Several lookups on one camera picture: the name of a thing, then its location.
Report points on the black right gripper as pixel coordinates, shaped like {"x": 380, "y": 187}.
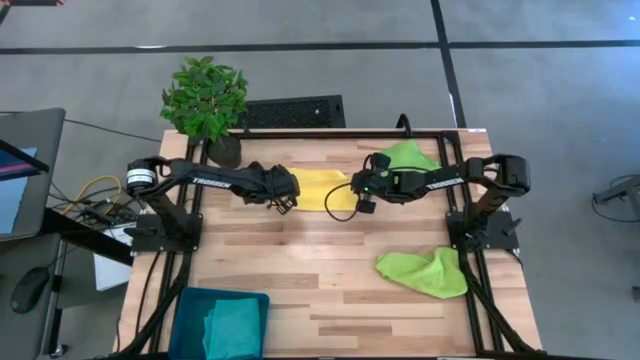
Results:
{"x": 385, "y": 187}

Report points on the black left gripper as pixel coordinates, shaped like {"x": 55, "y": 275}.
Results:
{"x": 275, "y": 182}

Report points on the green microfiber towel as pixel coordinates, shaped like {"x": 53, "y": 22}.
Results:
{"x": 410, "y": 157}
{"x": 425, "y": 272}

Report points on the yellow microfiber towel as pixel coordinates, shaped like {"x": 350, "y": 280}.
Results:
{"x": 322, "y": 190}

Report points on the teal microfiber towel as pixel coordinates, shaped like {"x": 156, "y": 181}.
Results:
{"x": 235, "y": 330}

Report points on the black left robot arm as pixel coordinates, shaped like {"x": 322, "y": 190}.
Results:
{"x": 210, "y": 181}

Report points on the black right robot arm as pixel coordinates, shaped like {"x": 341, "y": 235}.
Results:
{"x": 450, "y": 182}

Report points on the black plant pot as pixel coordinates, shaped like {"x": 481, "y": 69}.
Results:
{"x": 225, "y": 152}

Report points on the black perforated panel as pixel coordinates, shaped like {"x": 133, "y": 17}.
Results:
{"x": 295, "y": 112}

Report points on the green leafy plant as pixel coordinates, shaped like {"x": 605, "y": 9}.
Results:
{"x": 205, "y": 100}

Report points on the teal plastic bin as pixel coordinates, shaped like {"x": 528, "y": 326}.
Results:
{"x": 187, "y": 325}

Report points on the white box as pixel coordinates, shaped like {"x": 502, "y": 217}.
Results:
{"x": 112, "y": 272}

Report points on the black desk leg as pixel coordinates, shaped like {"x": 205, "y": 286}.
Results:
{"x": 85, "y": 237}

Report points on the laptop screen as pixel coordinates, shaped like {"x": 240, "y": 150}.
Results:
{"x": 45, "y": 175}

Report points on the grey floor stand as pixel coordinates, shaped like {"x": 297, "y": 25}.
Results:
{"x": 625, "y": 192}

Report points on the black computer mouse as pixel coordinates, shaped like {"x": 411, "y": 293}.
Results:
{"x": 29, "y": 290}

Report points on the grey desk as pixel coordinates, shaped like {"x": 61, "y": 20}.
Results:
{"x": 20, "y": 340}

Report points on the black aluminium table frame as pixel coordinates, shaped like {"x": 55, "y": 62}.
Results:
{"x": 325, "y": 134}

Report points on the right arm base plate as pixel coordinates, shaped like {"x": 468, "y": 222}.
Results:
{"x": 500, "y": 225}

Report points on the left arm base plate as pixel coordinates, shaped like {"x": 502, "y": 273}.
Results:
{"x": 150, "y": 245}

